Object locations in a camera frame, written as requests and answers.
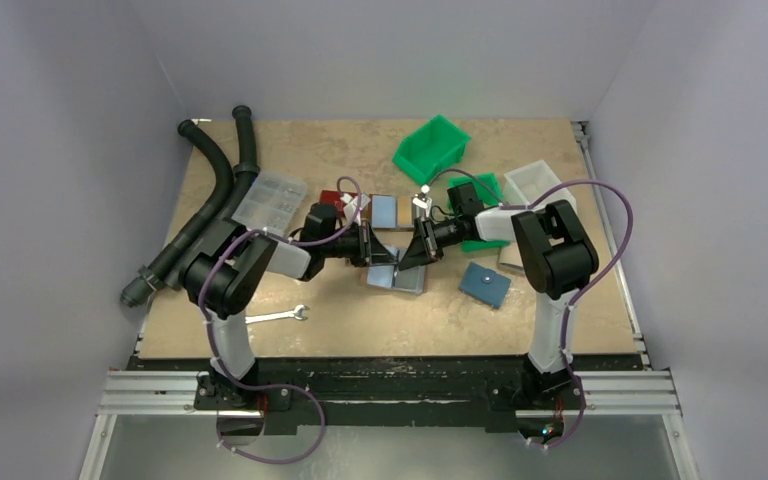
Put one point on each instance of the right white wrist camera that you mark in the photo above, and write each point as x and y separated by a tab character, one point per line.
422	204

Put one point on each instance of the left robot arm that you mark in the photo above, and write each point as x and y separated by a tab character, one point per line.
222	277

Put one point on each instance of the clear white plastic bin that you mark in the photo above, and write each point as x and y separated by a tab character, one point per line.
526	184

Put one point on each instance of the small green plastic bin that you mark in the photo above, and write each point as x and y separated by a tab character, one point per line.
489	193

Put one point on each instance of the yellow striped card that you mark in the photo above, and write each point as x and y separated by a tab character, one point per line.
404	213

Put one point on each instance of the aluminium frame rail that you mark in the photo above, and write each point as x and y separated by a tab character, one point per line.
146	427

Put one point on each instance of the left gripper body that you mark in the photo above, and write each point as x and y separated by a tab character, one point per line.
364	244

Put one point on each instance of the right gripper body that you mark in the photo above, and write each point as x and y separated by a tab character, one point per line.
430	235

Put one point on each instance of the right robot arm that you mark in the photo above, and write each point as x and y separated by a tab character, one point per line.
557	254

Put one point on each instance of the blue leather card holder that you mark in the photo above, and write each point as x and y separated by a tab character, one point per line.
485	285

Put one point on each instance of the silver wrench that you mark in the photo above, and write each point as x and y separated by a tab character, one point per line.
298	313

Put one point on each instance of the clear plastic organizer box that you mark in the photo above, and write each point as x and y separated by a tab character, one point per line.
271	202

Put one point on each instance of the large green plastic bin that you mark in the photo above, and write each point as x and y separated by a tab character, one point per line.
437	145

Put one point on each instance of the brown open card holder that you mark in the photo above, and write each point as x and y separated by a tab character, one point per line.
383	212

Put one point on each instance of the red leather card holder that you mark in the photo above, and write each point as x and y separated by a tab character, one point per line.
337	199

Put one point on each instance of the pink leather card holder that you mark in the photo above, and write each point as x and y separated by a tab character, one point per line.
389	277

